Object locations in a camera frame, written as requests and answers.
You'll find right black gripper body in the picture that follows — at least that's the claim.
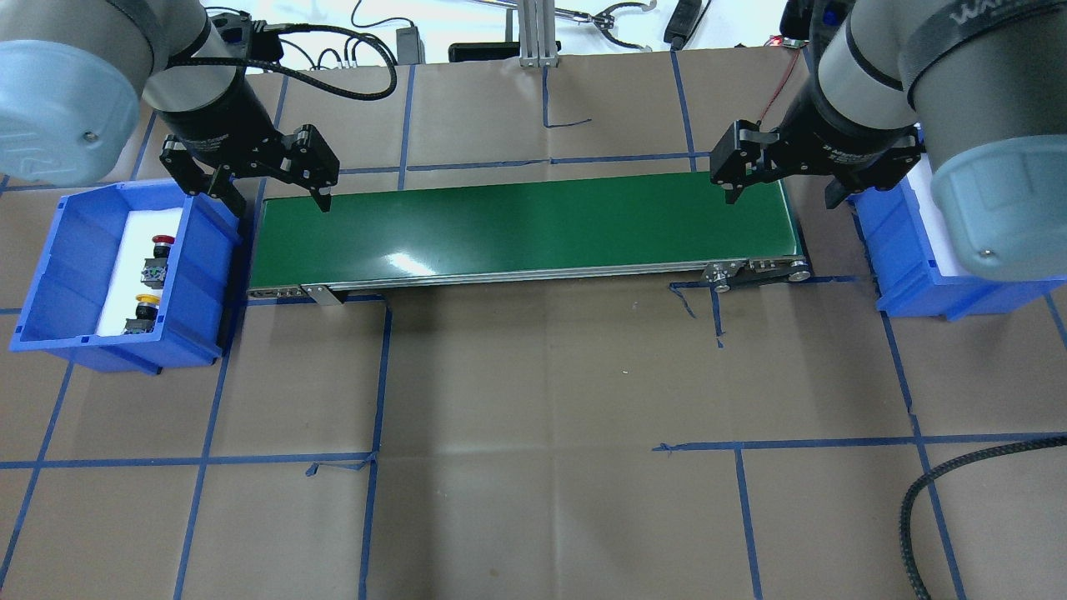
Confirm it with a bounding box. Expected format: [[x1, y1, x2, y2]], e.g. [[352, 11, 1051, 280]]
[[710, 86, 922, 191]]

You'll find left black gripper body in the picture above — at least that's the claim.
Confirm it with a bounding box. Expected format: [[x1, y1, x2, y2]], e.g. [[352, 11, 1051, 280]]
[[160, 79, 340, 195]]

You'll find red push button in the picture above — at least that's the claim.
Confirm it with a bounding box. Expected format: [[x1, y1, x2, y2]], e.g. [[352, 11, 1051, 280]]
[[141, 234, 176, 289]]

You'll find yellow push button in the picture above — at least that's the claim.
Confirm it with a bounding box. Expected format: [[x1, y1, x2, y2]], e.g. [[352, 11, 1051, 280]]
[[123, 293, 163, 335]]

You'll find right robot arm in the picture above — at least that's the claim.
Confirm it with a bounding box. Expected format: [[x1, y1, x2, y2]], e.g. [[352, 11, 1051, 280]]
[[710, 1, 1066, 282]]

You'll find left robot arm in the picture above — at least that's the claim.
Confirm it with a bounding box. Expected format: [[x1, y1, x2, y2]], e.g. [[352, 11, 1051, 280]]
[[1, 1, 339, 215]]

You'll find green conveyor belt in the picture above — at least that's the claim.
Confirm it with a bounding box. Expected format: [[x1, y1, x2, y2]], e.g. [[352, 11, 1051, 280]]
[[248, 173, 814, 303]]

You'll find white foam pad right bin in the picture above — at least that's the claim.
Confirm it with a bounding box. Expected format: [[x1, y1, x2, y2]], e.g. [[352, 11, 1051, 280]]
[[904, 153, 971, 277]]

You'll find white foam pad bin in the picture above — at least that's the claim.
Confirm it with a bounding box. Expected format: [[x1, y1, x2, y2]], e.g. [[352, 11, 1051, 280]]
[[95, 207, 184, 337], [904, 153, 971, 277]]

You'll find white foam pad left bin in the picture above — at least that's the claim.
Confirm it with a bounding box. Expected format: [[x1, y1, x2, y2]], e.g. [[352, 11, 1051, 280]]
[[95, 207, 184, 337]]

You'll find right blue plastic bin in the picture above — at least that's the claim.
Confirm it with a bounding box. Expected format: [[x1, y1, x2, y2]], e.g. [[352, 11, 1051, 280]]
[[849, 157, 1064, 322]]

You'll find blue plastic bin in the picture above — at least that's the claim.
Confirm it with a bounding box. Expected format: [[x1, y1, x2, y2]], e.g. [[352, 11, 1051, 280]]
[[849, 157, 1064, 322], [10, 181, 243, 373]]

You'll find black power adapter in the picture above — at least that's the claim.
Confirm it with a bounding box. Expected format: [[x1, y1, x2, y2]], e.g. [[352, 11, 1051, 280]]
[[395, 23, 426, 65]]

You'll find left blue plastic bin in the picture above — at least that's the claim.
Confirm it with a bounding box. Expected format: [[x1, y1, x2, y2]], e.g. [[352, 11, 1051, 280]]
[[10, 181, 243, 373]]

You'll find grabber tool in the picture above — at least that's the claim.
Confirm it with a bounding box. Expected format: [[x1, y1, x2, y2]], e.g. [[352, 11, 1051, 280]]
[[480, 1, 657, 53]]

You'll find aluminium profile post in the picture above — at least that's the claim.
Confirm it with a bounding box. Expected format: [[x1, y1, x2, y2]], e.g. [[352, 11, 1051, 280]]
[[517, 0, 558, 68]]

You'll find black braided cable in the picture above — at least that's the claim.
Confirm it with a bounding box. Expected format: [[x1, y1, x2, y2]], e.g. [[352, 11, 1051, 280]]
[[898, 437, 1067, 600]]

